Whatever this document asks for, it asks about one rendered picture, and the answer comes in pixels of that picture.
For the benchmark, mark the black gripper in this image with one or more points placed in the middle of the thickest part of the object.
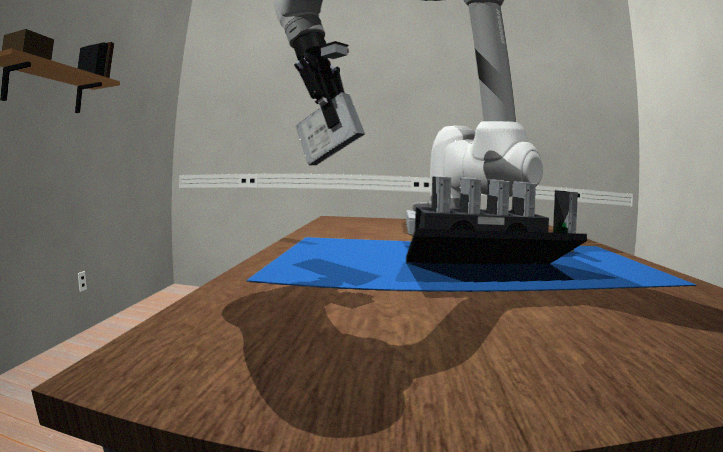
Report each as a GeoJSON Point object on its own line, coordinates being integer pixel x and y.
{"type": "Point", "coordinates": [306, 46]}

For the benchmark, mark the blue flat mat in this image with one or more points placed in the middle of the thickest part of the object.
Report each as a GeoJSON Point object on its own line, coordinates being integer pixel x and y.
{"type": "Point", "coordinates": [380, 265]}

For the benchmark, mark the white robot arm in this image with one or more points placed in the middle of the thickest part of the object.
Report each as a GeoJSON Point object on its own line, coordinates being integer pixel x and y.
{"type": "Point", "coordinates": [501, 149]}

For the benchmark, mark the dark grey drive dock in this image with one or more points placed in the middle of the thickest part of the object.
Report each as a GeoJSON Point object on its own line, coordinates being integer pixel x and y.
{"type": "Point", "coordinates": [484, 221]}

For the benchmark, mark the status display screen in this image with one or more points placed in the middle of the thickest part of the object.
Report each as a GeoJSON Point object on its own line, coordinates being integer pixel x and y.
{"type": "Point", "coordinates": [449, 246]}

